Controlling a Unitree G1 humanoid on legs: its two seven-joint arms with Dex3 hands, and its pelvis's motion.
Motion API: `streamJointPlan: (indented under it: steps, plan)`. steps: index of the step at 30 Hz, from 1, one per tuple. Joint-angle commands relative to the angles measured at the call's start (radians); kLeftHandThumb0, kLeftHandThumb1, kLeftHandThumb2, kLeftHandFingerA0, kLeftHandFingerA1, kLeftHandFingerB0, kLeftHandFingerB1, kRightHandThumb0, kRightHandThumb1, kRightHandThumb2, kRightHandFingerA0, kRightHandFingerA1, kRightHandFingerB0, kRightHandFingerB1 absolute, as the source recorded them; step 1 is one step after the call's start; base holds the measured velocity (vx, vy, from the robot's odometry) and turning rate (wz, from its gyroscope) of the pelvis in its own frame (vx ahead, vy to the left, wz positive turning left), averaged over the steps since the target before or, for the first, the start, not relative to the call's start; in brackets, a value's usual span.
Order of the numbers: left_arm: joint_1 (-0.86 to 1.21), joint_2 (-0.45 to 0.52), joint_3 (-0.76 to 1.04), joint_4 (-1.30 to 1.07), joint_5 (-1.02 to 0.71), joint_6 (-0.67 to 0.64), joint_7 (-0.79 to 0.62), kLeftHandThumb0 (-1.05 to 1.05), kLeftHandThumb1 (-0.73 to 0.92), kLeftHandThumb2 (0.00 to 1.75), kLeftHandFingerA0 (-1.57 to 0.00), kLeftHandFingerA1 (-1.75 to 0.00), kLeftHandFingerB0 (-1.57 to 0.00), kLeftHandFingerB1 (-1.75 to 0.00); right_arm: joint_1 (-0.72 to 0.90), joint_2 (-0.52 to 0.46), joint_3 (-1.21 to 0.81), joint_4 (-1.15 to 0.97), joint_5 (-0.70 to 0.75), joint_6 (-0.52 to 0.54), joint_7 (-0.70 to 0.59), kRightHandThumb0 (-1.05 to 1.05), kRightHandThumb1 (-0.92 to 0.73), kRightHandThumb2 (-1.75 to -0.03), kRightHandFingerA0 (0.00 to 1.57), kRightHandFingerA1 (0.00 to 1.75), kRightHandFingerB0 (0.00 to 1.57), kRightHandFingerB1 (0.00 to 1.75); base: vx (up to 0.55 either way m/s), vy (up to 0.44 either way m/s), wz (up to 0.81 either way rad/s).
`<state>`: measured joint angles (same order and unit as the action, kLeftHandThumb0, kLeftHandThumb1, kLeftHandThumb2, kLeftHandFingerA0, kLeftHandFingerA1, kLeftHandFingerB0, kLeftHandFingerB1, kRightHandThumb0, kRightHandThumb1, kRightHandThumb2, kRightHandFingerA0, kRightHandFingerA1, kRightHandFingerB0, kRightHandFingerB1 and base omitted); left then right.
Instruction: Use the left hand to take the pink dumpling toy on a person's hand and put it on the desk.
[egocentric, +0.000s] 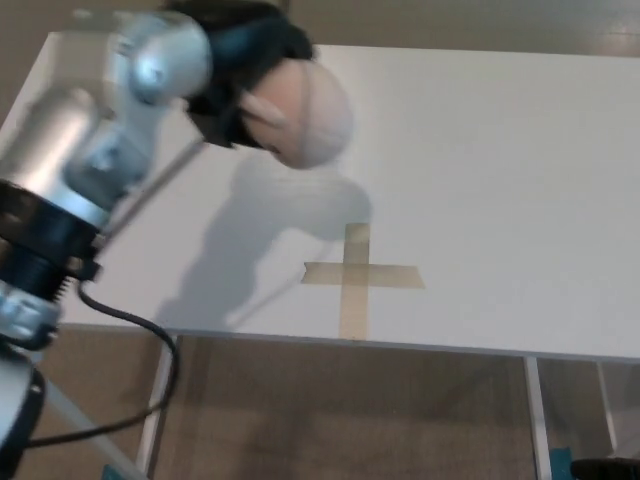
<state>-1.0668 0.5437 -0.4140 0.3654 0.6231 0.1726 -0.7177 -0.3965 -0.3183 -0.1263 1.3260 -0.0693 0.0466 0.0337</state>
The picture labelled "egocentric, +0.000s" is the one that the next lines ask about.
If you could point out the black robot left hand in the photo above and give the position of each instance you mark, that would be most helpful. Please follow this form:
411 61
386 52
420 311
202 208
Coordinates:
240 40

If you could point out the pink dumpling plush toy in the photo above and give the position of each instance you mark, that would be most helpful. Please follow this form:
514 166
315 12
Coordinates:
315 120

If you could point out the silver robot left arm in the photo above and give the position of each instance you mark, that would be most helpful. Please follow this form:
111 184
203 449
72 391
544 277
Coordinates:
55 145

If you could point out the short beige tape strip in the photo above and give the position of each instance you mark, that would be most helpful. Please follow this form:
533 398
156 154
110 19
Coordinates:
395 276

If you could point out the white metal table leg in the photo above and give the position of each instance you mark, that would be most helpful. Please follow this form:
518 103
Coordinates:
157 390
539 420
607 410

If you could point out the teal floor tape piece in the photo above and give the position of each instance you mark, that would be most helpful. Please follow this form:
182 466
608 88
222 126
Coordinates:
561 462
112 473

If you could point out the black robot foot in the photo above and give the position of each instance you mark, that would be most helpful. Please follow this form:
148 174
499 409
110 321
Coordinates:
607 470

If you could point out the light blue metal frame bar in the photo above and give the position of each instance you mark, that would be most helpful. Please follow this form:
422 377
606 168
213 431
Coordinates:
95 435

